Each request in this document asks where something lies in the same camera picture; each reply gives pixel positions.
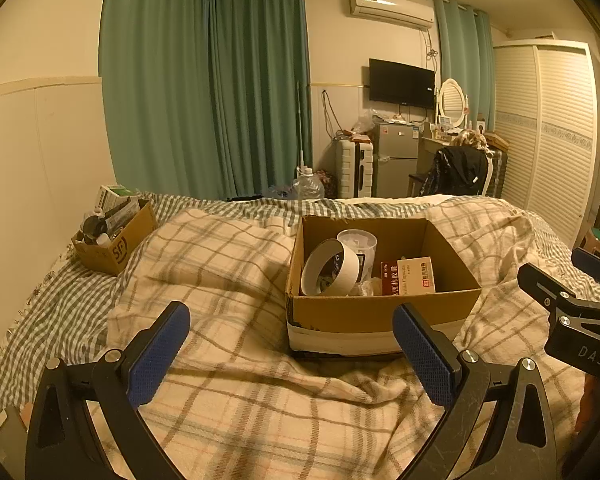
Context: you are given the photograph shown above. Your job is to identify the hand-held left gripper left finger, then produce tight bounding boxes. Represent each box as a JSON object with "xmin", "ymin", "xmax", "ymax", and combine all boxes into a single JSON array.
[{"xmin": 25, "ymin": 301, "xmax": 191, "ymax": 480}]

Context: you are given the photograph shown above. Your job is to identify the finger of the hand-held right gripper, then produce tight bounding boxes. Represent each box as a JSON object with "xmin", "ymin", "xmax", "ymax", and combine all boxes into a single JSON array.
[
  {"xmin": 571, "ymin": 247, "xmax": 600, "ymax": 307},
  {"xmin": 517, "ymin": 262, "xmax": 600, "ymax": 333}
]

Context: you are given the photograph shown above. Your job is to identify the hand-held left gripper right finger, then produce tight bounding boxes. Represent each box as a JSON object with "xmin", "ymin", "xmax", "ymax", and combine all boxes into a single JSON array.
[{"xmin": 391, "ymin": 302, "xmax": 561, "ymax": 480}]

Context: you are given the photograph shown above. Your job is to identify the large cardboard box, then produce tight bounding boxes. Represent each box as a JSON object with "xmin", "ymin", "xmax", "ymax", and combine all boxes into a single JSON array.
[{"xmin": 284, "ymin": 214, "xmax": 483, "ymax": 359}]

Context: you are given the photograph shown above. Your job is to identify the red white medicine box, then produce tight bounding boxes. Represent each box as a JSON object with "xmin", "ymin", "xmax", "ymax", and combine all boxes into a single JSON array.
[{"xmin": 379, "ymin": 255, "xmax": 438, "ymax": 297}]

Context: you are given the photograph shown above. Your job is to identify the white tape roll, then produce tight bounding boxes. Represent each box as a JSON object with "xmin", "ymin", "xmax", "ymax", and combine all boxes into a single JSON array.
[{"xmin": 299, "ymin": 238, "xmax": 361, "ymax": 297}]

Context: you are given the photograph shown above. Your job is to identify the clear plastic cup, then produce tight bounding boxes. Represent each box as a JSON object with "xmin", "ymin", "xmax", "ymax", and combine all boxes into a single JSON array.
[{"xmin": 336, "ymin": 228, "xmax": 379, "ymax": 282}]

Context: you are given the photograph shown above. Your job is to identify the person's right hand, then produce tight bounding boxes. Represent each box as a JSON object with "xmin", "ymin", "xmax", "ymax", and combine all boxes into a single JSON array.
[{"xmin": 575, "ymin": 373, "xmax": 600, "ymax": 436}]

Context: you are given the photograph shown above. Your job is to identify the brown plastic stool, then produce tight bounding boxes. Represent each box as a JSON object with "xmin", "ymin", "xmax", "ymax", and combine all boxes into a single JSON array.
[{"xmin": 579, "ymin": 228, "xmax": 600, "ymax": 257}]

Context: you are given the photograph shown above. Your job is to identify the small cardboard box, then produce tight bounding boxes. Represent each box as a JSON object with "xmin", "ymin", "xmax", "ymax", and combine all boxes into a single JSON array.
[{"xmin": 71, "ymin": 198, "xmax": 160, "ymax": 277}]

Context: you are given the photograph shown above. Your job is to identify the dark suitcase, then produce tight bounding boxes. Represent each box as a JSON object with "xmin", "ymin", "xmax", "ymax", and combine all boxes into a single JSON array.
[{"xmin": 485, "ymin": 147, "xmax": 509, "ymax": 199}]

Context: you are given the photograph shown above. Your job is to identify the white louvred wardrobe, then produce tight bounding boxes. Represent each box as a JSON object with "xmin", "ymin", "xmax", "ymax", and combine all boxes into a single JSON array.
[{"xmin": 492, "ymin": 42, "xmax": 600, "ymax": 249}]

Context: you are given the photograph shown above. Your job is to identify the dark bottle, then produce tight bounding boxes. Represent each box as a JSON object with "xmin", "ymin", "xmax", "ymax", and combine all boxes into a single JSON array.
[{"xmin": 79, "ymin": 212, "xmax": 112, "ymax": 247}]

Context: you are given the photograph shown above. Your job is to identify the black jacket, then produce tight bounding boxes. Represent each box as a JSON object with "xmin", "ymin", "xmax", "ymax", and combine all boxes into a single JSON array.
[{"xmin": 422, "ymin": 144, "xmax": 489, "ymax": 196}]

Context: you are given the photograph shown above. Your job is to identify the tan furry item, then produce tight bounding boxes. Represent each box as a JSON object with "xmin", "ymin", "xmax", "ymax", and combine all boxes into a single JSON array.
[{"xmin": 454, "ymin": 129, "xmax": 489, "ymax": 151}]

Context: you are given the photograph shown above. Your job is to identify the green white carton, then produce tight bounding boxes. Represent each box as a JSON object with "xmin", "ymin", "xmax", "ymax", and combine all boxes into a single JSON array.
[{"xmin": 97, "ymin": 184, "xmax": 141, "ymax": 212}]

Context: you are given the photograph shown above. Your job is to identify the silver small fridge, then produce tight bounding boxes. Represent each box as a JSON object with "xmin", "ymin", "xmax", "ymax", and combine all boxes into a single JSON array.
[{"xmin": 369, "ymin": 122, "xmax": 421, "ymax": 199}]

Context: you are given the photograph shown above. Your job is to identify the dark patterned bag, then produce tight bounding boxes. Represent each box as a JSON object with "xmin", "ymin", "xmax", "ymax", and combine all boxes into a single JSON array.
[{"xmin": 315, "ymin": 169, "xmax": 339, "ymax": 199}]

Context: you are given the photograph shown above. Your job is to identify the white suitcase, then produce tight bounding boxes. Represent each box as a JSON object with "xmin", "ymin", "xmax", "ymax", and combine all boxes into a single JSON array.
[{"xmin": 335, "ymin": 138, "xmax": 376, "ymax": 199}]

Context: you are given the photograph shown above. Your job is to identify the large clear water bottle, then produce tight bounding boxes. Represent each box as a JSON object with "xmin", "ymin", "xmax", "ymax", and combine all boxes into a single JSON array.
[{"xmin": 292, "ymin": 167, "xmax": 326, "ymax": 200}]

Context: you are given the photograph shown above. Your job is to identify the white oval mirror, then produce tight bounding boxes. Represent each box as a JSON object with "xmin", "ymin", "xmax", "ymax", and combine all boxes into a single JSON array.
[{"xmin": 437, "ymin": 78, "xmax": 469, "ymax": 129}]

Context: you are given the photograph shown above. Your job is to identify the narrow green curtain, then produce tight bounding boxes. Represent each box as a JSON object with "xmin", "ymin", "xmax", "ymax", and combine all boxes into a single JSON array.
[{"xmin": 434, "ymin": 0, "xmax": 496, "ymax": 134}]

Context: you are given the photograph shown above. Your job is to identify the clear plastic bag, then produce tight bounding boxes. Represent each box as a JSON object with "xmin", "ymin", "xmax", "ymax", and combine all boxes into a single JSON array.
[{"xmin": 352, "ymin": 109, "xmax": 377, "ymax": 134}]

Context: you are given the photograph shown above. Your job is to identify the white pole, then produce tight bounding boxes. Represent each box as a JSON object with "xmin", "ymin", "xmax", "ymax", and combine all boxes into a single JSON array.
[{"xmin": 294, "ymin": 81, "xmax": 309, "ymax": 172}]

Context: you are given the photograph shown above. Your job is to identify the wide green curtain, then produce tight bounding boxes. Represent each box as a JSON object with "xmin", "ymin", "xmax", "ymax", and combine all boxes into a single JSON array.
[{"xmin": 98, "ymin": 0, "xmax": 217, "ymax": 202}]

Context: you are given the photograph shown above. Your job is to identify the white air conditioner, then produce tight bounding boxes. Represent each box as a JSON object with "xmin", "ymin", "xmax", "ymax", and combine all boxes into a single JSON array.
[{"xmin": 348, "ymin": 0, "xmax": 436, "ymax": 30}]

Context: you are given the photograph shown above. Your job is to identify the black wall television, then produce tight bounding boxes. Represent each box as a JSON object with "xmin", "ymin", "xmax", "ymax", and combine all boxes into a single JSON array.
[{"xmin": 368, "ymin": 58, "xmax": 437, "ymax": 109}]

